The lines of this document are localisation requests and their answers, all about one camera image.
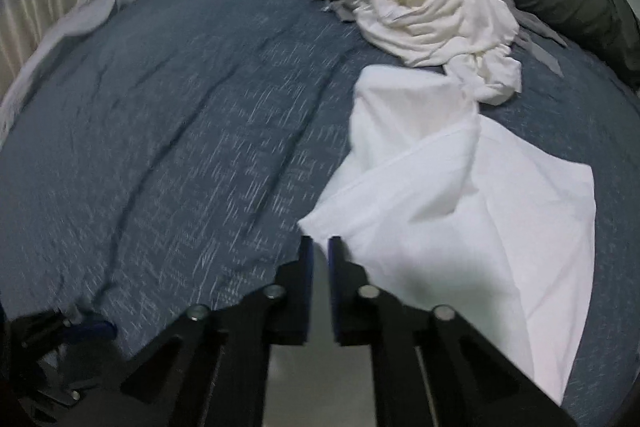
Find blue patterned bed sheet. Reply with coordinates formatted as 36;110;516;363
0;0;640;427

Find cream garment with black label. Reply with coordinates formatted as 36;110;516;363
332;0;523;108

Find light grey sheet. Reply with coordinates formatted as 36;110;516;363
0;0;162;128

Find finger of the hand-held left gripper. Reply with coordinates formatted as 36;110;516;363
60;307;118;345

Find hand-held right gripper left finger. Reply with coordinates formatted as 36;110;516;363
75;234;315;427

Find white long sleeve shirt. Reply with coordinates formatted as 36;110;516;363
297;64;598;400

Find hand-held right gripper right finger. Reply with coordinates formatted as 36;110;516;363
327;236;578;427

